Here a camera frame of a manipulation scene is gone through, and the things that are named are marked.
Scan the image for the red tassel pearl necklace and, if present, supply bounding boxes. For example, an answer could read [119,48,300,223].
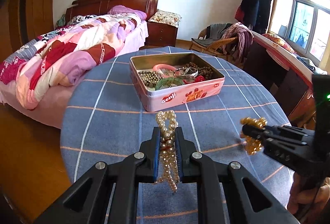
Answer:
[183,74,206,85]

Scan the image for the hanging dark coats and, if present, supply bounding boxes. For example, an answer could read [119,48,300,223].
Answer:
[234,0,272,34]

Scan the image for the clothes on chair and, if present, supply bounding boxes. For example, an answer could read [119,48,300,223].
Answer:
[200,22,254,62]

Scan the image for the brass chain necklace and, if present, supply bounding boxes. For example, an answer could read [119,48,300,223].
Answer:
[155,109,181,194]

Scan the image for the wooden wardrobe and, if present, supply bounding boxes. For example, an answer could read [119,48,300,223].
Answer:
[1,0,54,60]

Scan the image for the gold bead necklace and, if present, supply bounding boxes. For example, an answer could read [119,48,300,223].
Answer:
[239,116,269,156]

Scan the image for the pink bangle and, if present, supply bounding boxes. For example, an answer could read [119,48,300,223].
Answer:
[153,64,177,78]

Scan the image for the wicker chair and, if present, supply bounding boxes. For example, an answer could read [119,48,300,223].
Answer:
[189,28,238,60]

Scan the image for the blue plaid tablecloth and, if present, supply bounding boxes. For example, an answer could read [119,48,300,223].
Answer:
[59,46,295,224]

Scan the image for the pink patchwork quilt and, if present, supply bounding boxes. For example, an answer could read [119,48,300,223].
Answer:
[1,12,146,110]

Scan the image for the dark bead bracelet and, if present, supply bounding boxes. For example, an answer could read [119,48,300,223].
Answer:
[138,70,165,88]

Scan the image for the wooden nightstand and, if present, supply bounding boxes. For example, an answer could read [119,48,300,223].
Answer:
[145,22,178,47]

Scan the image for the dark wooden desk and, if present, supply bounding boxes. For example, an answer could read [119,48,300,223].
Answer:
[243,32,316,127]

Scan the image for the wooden bed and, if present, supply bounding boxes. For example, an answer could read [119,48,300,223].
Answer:
[1,0,158,128]

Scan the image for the silver bangle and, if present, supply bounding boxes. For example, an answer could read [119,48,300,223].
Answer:
[174,67,199,80]

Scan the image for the person's right hand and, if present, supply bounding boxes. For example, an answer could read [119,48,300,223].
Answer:
[287,173,329,223]

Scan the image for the floral cushion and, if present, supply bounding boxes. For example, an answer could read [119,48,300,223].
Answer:
[148,10,181,28]

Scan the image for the pink metal tin box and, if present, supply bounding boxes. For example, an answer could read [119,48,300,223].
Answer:
[130,52,225,112]

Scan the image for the window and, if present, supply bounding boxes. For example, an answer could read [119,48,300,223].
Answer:
[269,0,329,65]

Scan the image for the purple pillow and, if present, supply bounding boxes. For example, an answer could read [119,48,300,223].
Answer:
[107,5,147,21]

